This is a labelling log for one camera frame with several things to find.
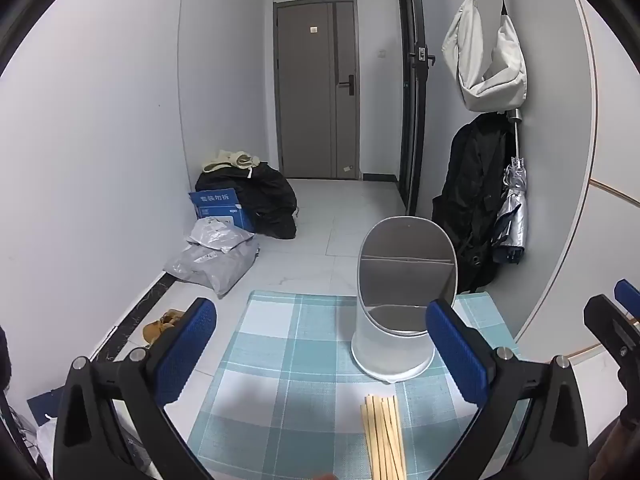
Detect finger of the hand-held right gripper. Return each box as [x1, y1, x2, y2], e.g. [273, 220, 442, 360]
[584, 294, 640, 361]
[614, 279, 640, 322]

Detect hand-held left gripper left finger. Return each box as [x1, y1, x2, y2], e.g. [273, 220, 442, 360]
[52, 297, 218, 480]

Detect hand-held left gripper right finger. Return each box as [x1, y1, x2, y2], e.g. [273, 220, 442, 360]
[425, 299, 590, 480]

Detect white utensil holder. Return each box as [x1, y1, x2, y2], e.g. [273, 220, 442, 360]
[351, 215, 458, 386]

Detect bundle of wooden chopsticks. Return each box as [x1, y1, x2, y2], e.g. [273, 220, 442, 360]
[361, 394, 407, 480]

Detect white shoulder bag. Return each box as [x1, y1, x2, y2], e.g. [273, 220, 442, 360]
[441, 0, 528, 113]

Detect brown shoes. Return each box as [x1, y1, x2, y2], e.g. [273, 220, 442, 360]
[142, 309, 187, 346]

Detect dark cloth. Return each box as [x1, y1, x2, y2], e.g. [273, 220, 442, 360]
[590, 410, 640, 480]

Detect grey parcel bag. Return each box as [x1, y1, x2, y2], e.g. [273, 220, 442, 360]
[163, 237, 261, 297]

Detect teal checked tablecloth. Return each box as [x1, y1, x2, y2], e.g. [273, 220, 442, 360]
[187, 290, 531, 480]

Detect silver folded umbrella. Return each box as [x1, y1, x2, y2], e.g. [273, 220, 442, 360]
[492, 109, 530, 265]

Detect blue cardboard box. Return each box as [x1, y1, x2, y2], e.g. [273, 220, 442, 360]
[188, 188, 257, 233]

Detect dark blue flat box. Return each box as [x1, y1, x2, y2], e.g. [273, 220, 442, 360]
[26, 389, 65, 420]

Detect white plastic bag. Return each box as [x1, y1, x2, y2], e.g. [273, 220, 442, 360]
[36, 414, 61, 466]

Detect black jacket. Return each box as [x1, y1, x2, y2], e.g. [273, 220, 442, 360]
[432, 112, 523, 295]

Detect black bag pile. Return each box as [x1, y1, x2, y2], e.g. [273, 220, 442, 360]
[195, 160, 299, 240]

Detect beige cloth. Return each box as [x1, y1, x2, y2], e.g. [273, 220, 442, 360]
[201, 149, 261, 179]

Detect black side door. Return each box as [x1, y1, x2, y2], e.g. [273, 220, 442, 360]
[398, 0, 436, 217]

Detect grey entrance door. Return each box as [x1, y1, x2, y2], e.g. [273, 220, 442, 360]
[273, 0, 362, 181]

